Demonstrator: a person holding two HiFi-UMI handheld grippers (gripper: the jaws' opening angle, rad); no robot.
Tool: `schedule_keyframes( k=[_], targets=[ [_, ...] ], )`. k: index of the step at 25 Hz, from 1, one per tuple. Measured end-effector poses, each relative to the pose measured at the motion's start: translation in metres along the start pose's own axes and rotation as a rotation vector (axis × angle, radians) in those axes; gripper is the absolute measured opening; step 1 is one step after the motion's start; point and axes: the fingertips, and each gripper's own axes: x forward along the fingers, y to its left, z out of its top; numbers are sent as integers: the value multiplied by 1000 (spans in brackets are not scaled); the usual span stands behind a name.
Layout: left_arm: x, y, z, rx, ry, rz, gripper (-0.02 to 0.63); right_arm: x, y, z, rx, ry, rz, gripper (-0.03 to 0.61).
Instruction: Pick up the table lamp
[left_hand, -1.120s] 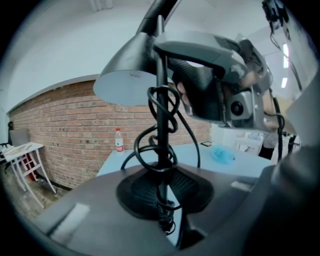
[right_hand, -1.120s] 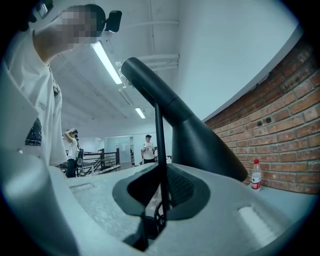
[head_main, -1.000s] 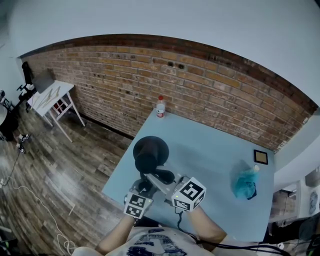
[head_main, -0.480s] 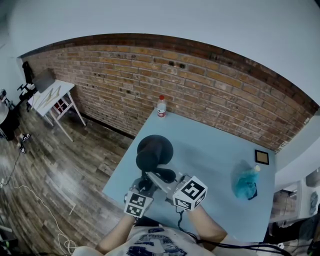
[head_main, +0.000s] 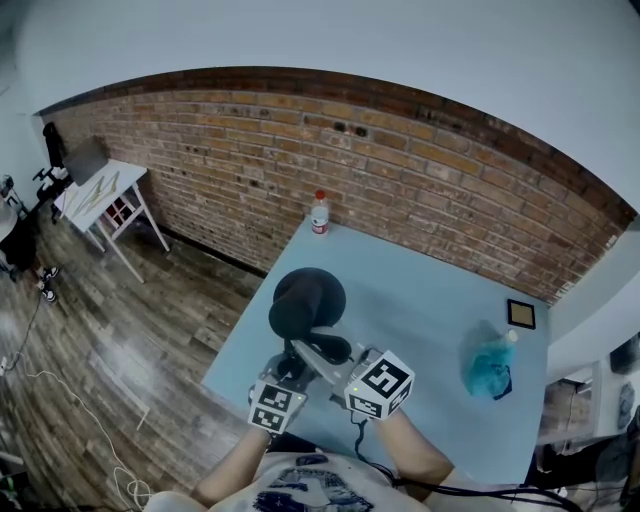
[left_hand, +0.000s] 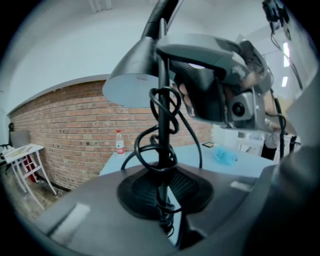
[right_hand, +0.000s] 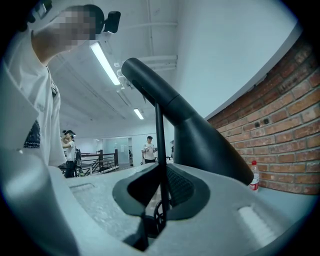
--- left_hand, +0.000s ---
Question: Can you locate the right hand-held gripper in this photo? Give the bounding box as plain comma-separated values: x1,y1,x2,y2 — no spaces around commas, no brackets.
156,33,276,132

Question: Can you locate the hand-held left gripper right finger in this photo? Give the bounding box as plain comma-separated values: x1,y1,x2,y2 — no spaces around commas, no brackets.
169,163,276,256

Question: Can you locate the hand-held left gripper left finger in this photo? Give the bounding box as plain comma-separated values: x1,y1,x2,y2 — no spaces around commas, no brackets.
34,162,177,256

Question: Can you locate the black desk lamp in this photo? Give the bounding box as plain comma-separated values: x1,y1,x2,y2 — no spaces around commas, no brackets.
102,0,203,241

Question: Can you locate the person's right forearm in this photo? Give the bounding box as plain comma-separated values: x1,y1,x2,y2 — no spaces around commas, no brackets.
264,89,279,117

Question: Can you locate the light blue crumpled cloth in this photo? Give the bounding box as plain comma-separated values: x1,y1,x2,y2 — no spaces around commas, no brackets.
212,146,237,167

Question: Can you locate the white side table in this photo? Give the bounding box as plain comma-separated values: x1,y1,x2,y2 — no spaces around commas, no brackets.
234,133,266,155

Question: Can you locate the red label water bottle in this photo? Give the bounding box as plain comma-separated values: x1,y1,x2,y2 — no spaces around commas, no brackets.
115,129,126,155

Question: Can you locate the red bin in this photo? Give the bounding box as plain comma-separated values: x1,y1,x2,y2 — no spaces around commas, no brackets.
26,159,39,184

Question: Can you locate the small white table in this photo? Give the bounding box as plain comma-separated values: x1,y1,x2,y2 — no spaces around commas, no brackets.
0,143,58,211

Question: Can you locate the black chair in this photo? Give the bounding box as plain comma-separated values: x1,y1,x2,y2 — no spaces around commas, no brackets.
0,121,14,175

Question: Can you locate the black head-worn camera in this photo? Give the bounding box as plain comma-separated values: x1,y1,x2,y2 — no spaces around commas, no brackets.
261,0,291,33

